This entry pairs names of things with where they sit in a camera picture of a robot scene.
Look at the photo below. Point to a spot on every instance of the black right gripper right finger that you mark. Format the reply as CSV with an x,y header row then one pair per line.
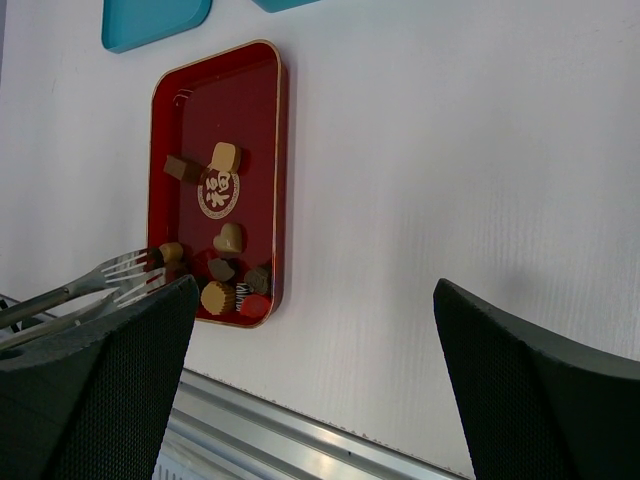
x,y
534,404

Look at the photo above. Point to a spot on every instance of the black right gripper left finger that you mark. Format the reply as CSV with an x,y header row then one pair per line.
x,y
93,402

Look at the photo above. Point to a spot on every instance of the silver metal tongs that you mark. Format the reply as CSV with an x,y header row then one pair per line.
x,y
123,280

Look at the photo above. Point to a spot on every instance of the brown trapezoid chocolate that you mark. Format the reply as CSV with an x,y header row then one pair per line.
x,y
176,269

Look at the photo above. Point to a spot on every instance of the teal tin lid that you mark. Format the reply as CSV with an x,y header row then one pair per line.
x,y
129,24

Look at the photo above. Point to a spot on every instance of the tan round fluted chocolate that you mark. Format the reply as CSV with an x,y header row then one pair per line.
x,y
218,298

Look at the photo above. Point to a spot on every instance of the tan oval ridged chocolate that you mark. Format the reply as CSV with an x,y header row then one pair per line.
x,y
171,252

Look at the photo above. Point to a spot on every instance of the brown lips chocolate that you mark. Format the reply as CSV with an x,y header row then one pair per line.
x,y
224,270

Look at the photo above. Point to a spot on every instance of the black white striped chocolate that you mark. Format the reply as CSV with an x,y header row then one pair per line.
x,y
242,291

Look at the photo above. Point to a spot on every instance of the red lips chocolate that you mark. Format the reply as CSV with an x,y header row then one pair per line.
x,y
255,306

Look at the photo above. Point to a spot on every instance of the dark crown chocolate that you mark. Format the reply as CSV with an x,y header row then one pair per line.
x,y
259,279

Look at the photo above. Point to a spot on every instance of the tan heart chocolate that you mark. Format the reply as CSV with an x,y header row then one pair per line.
x,y
229,239

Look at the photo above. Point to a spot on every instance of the brown marbled bar chocolate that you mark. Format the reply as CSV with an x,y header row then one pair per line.
x,y
183,170

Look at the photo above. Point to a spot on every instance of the tan rounded square chocolate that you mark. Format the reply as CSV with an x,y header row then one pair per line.
x,y
226,157

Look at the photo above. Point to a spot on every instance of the red rectangular tray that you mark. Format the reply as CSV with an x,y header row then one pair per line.
x,y
238,96

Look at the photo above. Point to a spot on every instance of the teal square tin box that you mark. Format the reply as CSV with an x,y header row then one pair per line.
x,y
274,6

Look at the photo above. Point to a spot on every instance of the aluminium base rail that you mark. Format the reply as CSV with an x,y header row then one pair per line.
x,y
216,431

